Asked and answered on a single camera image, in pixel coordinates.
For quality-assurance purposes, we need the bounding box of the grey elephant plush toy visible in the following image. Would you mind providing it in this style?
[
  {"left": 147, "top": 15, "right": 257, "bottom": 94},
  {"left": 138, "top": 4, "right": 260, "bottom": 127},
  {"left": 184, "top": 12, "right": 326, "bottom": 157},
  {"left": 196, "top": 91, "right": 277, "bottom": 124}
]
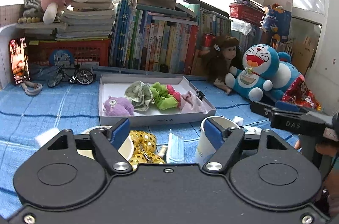
[{"left": 18, "top": 0, "right": 44, "bottom": 24}]

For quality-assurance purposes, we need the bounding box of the white shallow cardboard tray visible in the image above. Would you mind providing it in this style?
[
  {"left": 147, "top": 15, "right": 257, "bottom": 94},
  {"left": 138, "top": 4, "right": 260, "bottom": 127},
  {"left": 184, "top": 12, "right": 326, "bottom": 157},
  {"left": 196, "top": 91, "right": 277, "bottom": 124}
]
[{"left": 98, "top": 73, "right": 216, "bottom": 127}]

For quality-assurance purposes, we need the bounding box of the brown haired doll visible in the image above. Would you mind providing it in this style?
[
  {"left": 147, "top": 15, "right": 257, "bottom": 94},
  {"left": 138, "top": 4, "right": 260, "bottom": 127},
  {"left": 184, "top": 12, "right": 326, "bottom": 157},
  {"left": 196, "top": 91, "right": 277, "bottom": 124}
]
[{"left": 202, "top": 35, "right": 242, "bottom": 94}]

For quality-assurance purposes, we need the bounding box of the red patterned cloth bag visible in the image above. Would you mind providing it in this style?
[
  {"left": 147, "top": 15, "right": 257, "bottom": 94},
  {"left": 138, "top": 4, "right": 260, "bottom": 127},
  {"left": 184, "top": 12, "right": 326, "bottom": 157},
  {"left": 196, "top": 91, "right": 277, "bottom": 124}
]
[{"left": 282, "top": 74, "right": 321, "bottom": 111}]

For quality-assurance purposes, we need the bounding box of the light pink cloth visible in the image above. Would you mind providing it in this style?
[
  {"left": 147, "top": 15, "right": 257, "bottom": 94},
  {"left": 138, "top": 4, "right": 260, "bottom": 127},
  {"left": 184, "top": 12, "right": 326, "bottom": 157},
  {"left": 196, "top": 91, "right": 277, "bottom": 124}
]
[{"left": 179, "top": 91, "right": 208, "bottom": 115}]

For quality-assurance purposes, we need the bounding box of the small red basket on books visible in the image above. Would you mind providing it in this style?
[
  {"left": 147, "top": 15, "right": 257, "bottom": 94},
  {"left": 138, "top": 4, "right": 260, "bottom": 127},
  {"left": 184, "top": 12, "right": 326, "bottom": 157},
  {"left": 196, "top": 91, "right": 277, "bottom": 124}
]
[{"left": 229, "top": 0, "right": 265, "bottom": 27}]

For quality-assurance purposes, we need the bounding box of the blue Doraemon plush toy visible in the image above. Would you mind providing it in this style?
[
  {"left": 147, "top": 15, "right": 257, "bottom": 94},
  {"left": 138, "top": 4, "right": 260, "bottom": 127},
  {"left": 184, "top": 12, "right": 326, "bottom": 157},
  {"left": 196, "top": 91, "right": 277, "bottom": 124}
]
[{"left": 225, "top": 44, "right": 302, "bottom": 102}]

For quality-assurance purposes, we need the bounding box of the purple plush toy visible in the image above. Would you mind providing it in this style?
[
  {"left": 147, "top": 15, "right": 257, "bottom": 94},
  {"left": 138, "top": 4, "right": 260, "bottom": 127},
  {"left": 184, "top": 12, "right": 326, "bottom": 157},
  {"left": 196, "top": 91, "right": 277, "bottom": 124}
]
[{"left": 103, "top": 96, "right": 135, "bottom": 116}]

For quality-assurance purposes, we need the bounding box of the white paper cup right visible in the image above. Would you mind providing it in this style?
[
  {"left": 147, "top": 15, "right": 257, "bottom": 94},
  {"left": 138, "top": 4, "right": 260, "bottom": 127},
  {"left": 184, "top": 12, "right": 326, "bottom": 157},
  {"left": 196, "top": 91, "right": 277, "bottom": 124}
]
[{"left": 195, "top": 116, "right": 240, "bottom": 167}]

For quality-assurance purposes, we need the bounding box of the smartphone with lit screen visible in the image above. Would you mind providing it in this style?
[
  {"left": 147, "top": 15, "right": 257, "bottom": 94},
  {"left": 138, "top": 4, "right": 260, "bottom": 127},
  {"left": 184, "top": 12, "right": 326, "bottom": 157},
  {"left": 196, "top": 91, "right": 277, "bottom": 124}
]
[{"left": 9, "top": 38, "right": 31, "bottom": 85}]

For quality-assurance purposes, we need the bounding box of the blue cardboard box with duck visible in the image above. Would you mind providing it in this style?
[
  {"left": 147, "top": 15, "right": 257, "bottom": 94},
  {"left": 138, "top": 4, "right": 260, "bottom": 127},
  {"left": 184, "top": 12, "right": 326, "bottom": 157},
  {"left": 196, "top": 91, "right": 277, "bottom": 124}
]
[{"left": 261, "top": 0, "right": 293, "bottom": 43}]

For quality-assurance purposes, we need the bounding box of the pale green patterned scrunchie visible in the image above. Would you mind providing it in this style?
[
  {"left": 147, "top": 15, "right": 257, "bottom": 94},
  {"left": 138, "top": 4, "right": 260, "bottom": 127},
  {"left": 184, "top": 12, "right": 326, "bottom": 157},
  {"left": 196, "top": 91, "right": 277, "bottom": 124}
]
[{"left": 124, "top": 81, "right": 153, "bottom": 112}]

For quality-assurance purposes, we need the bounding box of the blue face mask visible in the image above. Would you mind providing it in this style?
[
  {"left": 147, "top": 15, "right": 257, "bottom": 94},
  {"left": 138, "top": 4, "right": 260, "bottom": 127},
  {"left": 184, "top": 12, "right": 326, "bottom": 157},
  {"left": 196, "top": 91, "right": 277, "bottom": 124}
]
[{"left": 166, "top": 129, "right": 185, "bottom": 164}]

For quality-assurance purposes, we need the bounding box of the miniature black bicycle model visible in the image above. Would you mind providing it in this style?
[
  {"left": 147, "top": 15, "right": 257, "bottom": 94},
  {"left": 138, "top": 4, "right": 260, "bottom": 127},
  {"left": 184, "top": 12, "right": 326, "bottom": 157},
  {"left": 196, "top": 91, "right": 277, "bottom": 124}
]
[{"left": 47, "top": 65, "right": 96, "bottom": 88}]

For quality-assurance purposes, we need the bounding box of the black binder clip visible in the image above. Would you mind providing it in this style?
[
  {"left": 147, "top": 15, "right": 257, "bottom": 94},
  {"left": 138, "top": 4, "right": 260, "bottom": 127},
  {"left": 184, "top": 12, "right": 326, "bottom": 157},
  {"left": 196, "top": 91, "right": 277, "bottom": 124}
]
[{"left": 196, "top": 89, "right": 205, "bottom": 101}]

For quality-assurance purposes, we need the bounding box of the blue checked cloth mat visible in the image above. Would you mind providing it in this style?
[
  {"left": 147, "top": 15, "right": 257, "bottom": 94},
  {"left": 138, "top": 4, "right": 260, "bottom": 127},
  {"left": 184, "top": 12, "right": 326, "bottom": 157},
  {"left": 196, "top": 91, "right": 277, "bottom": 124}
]
[{"left": 0, "top": 63, "right": 300, "bottom": 219}]

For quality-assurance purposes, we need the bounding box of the yellow black dotted scrunchie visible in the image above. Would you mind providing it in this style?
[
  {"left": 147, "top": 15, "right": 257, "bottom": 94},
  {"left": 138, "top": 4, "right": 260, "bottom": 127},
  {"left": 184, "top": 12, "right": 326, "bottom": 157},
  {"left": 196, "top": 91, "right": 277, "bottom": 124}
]
[{"left": 129, "top": 130, "right": 165, "bottom": 171}]

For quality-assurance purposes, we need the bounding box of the stack of flat books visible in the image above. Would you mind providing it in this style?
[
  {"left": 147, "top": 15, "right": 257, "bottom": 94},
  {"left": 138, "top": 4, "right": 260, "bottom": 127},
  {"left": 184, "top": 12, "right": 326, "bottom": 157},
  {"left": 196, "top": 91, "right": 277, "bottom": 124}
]
[{"left": 17, "top": 0, "right": 120, "bottom": 41}]

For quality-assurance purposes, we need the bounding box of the lime green scrunchie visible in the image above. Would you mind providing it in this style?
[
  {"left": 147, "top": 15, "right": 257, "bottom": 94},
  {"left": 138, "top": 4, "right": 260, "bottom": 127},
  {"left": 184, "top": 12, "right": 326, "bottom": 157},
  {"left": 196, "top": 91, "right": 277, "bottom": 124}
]
[{"left": 149, "top": 82, "right": 179, "bottom": 111}]

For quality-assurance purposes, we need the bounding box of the row of upright books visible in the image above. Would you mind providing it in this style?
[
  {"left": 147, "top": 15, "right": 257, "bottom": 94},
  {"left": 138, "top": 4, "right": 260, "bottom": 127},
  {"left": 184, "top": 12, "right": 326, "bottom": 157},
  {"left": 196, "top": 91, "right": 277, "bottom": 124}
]
[{"left": 108, "top": 0, "right": 260, "bottom": 74}]

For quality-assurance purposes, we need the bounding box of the pink scrunchie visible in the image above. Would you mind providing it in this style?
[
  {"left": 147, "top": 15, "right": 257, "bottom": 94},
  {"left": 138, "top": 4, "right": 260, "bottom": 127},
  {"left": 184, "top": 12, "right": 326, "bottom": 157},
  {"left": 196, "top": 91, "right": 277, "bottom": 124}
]
[{"left": 166, "top": 85, "right": 181, "bottom": 106}]

